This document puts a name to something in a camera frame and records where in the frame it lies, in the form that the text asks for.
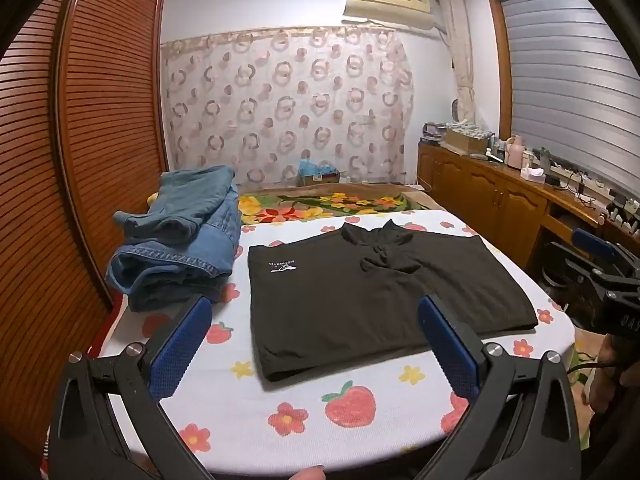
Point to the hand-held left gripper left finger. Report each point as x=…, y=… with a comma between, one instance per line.
x=175, y=350

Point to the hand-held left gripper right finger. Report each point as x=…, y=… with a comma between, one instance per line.
x=450, y=350

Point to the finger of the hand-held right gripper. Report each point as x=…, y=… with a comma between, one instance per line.
x=595, y=247
x=575, y=267

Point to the black pants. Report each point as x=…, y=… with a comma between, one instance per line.
x=375, y=305

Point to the person's right hand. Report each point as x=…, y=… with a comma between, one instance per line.
x=607, y=365

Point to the person's left hand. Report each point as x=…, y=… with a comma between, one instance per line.
x=311, y=474

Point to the blue denim folded jeans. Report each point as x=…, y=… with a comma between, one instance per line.
x=175, y=270

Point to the floral floor rug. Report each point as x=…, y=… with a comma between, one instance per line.
x=581, y=375

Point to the strawberry print bed sheet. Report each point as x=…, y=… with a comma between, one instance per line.
x=240, y=410

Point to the wooden side cabinet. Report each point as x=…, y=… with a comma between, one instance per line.
x=490, y=195

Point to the pink thermos jug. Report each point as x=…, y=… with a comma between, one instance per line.
x=514, y=152

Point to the grey-blue folded jeans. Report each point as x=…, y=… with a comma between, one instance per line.
x=185, y=200

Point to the grey window blind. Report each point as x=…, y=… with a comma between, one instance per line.
x=565, y=85

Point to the cardboard box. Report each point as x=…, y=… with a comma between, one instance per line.
x=465, y=140

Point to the floral brown blanket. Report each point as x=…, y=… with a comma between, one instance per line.
x=320, y=202

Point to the wooden louvred wardrobe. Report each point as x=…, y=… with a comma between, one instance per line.
x=75, y=160

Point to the box with blue bag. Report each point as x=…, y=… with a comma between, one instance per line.
x=320, y=172

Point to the beige tied curtain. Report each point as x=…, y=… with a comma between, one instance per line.
x=460, y=60

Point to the sheer circle pattern curtain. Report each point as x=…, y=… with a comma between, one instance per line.
x=280, y=110

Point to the wall air conditioner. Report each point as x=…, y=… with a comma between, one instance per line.
x=387, y=5

